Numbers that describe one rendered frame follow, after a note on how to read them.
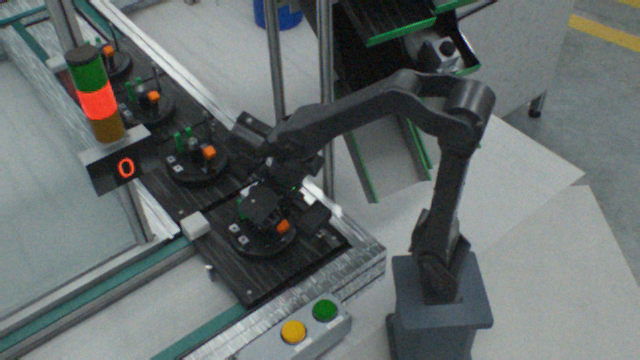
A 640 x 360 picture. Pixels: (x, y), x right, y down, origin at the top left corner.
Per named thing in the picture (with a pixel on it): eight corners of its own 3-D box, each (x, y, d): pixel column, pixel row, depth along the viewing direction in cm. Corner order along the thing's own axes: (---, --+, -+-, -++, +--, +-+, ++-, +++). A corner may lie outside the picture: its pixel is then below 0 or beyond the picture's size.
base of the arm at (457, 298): (464, 303, 99) (469, 281, 94) (424, 305, 99) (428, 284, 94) (455, 268, 104) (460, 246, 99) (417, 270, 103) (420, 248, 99)
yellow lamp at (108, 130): (130, 134, 99) (122, 111, 96) (102, 148, 97) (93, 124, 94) (117, 119, 102) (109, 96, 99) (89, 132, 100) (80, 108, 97)
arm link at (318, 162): (331, 149, 93) (278, 119, 93) (315, 176, 90) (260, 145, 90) (321, 172, 98) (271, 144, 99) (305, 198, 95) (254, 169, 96)
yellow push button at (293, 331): (309, 337, 107) (309, 331, 106) (291, 350, 106) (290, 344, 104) (296, 321, 110) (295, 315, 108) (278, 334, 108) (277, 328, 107)
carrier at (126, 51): (168, 77, 163) (158, 36, 154) (84, 114, 153) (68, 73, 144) (128, 40, 177) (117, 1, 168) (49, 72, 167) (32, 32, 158)
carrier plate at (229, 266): (348, 245, 122) (348, 238, 120) (247, 311, 112) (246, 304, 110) (278, 180, 135) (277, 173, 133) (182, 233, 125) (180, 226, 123)
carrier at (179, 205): (274, 176, 136) (269, 133, 127) (179, 229, 126) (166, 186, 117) (217, 122, 149) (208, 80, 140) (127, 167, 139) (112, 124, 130)
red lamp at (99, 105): (122, 110, 96) (114, 85, 92) (93, 123, 94) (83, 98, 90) (109, 95, 99) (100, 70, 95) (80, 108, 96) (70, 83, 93)
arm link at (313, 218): (256, 123, 100) (231, 145, 97) (344, 195, 97) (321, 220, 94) (250, 150, 107) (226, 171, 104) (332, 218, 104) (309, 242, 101)
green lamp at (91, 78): (114, 84, 92) (105, 57, 89) (83, 98, 90) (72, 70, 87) (100, 70, 95) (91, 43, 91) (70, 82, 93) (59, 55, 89)
